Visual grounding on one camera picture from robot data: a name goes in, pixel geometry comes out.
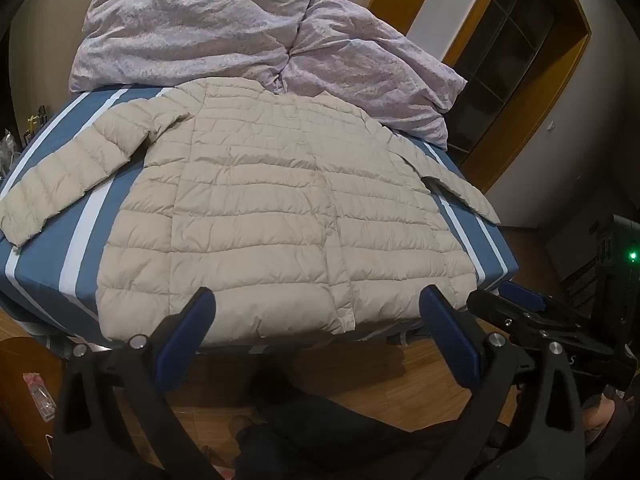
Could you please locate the person's right forearm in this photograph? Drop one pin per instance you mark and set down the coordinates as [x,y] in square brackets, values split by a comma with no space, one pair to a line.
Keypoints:
[600,410]

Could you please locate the lilac floral duvet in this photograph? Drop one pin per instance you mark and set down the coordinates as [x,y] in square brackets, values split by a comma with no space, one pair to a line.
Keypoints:
[200,25]

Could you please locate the group of small bottles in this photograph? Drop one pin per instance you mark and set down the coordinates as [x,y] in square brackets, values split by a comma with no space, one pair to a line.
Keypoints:
[35,120]

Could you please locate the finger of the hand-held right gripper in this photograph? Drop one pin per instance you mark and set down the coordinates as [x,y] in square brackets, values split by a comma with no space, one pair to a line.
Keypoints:
[515,322]
[525,297]

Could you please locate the person's dark trouser legs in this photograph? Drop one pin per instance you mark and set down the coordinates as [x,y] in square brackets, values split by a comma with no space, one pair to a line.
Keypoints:
[350,440]

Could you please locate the bed with blue striped sheet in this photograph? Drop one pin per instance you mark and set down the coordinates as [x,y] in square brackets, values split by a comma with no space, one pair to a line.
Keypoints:
[42,280]

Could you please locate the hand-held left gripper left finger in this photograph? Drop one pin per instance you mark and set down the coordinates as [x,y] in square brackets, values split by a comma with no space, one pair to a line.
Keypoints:
[192,327]

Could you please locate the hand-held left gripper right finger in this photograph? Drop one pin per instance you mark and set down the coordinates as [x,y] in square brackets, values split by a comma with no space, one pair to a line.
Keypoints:
[445,330]

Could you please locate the pink plastic packet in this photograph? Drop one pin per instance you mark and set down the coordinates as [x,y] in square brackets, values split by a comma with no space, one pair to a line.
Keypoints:
[40,395]

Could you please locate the wooden framed glass door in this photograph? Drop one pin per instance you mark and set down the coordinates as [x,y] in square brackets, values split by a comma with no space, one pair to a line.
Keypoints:
[505,60]

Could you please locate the beige quilted down jacket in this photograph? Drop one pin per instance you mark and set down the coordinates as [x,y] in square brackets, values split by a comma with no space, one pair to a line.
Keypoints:
[250,210]

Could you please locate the clear plastic bag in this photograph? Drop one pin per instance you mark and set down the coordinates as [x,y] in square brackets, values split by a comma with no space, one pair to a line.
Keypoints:
[7,152]

